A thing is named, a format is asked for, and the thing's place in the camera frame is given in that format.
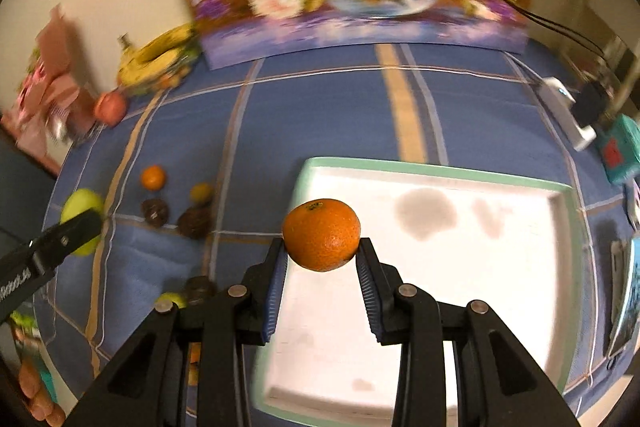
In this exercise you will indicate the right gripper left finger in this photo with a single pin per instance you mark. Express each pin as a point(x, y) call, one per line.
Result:
point(145, 383)

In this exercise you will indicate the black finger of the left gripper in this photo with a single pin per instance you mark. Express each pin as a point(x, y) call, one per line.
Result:
point(32, 265)

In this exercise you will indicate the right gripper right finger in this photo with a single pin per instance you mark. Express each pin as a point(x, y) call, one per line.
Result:
point(498, 382)

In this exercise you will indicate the orange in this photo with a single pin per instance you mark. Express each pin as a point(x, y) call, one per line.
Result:
point(194, 364)
point(321, 235)

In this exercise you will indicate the green fruit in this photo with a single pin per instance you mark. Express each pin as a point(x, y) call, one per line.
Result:
point(83, 207)
point(178, 298)

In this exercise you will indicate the dark date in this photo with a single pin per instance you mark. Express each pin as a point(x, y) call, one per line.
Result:
point(195, 222)
point(198, 289)
point(155, 212)

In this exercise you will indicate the person's left hand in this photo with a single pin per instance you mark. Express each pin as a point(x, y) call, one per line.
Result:
point(38, 399)

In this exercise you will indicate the white tray green rim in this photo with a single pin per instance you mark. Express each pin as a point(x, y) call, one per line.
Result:
point(458, 234)

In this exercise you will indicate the small orange mandarin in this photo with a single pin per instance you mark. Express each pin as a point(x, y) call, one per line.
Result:
point(153, 178)

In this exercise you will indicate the pink flower bouquet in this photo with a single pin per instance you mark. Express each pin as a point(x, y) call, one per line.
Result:
point(51, 104)

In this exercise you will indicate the small yellow-green fruit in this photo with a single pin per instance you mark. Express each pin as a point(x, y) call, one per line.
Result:
point(202, 194)

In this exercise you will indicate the blue plaid tablecloth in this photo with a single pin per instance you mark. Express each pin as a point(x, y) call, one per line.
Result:
point(249, 128)

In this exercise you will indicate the red apple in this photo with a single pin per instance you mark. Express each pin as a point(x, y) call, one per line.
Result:
point(110, 108)

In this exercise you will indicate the clear fruit container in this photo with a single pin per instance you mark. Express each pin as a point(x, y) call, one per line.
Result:
point(137, 76)

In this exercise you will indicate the banana bunch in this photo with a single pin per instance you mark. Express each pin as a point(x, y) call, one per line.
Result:
point(184, 35)

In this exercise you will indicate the teal box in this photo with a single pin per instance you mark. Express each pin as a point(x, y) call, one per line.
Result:
point(619, 150)

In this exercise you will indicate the white power strip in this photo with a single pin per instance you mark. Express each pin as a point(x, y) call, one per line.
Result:
point(558, 100)

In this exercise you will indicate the black power adapter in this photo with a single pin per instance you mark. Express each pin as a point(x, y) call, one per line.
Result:
point(590, 104)

